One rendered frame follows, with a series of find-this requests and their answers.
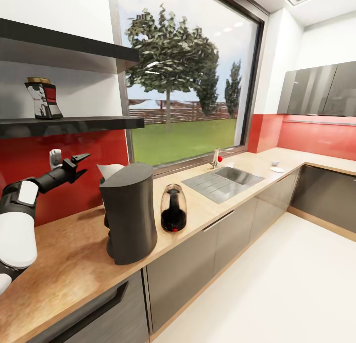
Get bottle of coffee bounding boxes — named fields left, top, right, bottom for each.
left=24, top=77, right=64, bottom=120

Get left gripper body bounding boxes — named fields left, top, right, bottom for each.
left=46, top=158, right=77, bottom=186

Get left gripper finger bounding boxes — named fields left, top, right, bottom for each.
left=75, top=169, right=87, bottom=180
left=71, top=153, right=90, bottom=166

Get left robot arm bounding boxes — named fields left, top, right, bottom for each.
left=0, top=149, right=90, bottom=295

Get paper coffee filter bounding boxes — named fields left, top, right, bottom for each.
left=97, top=164, right=124, bottom=180

